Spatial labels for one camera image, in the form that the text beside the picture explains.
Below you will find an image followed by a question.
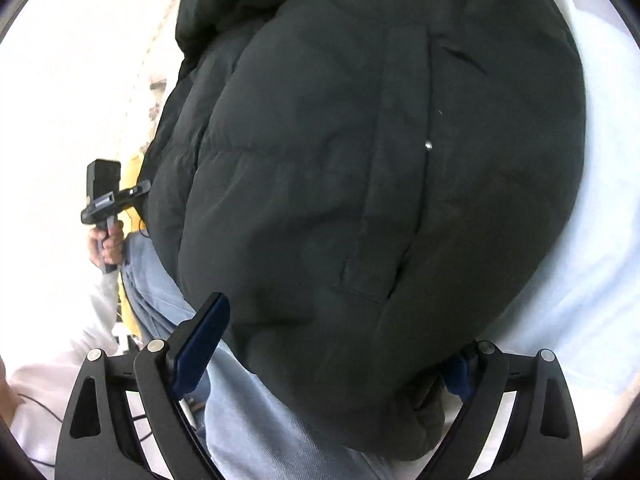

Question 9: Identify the black puffer jacket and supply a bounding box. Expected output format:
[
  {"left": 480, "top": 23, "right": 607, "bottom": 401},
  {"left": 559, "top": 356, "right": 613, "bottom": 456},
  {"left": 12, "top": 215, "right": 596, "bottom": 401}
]
[{"left": 138, "top": 0, "right": 586, "bottom": 460}]

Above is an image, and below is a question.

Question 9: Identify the person's left hand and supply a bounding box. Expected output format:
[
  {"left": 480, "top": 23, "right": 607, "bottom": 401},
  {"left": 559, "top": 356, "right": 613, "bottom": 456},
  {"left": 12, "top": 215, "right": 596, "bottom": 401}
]
[{"left": 88, "top": 220, "right": 124, "bottom": 268}]

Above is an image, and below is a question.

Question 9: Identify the blue jeans leg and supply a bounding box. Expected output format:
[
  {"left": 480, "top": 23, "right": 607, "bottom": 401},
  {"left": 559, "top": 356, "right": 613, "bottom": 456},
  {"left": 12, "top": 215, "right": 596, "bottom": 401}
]
[{"left": 122, "top": 232, "right": 431, "bottom": 480}]

